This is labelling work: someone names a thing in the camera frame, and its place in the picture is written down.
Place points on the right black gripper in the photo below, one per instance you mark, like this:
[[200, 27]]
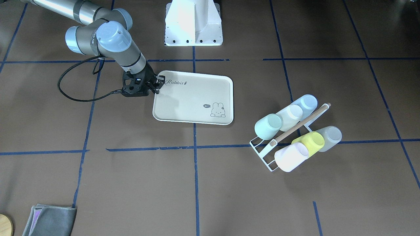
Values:
[[149, 75]]

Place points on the green cup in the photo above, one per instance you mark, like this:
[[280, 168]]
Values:
[[267, 127]]

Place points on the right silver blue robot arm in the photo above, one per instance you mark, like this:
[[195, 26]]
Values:
[[104, 33]]

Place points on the beige rabbit tray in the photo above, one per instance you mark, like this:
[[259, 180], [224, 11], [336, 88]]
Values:
[[195, 98]]

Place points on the cream cup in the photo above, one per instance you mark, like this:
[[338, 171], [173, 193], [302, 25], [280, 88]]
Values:
[[290, 116]]

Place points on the pink cup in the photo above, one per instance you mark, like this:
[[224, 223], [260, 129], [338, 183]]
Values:
[[288, 158]]

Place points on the blue cup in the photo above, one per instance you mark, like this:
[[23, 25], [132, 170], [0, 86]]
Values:
[[308, 103]]

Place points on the yellow cup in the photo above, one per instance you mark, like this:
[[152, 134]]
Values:
[[313, 141]]

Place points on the grey cup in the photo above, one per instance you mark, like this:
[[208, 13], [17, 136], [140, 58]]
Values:
[[332, 136]]

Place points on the grey folded cloth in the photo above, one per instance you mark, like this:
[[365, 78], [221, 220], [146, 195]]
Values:
[[50, 220]]

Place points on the wooden mug tree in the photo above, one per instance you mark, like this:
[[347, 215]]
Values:
[[6, 226]]

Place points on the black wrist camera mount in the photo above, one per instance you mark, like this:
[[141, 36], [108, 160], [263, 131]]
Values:
[[134, 85]]

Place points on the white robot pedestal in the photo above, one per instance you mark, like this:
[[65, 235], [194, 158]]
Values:
[[193, 23]]

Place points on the white wire cup rack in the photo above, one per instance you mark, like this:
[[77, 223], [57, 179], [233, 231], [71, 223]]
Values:
[[265, 149]]

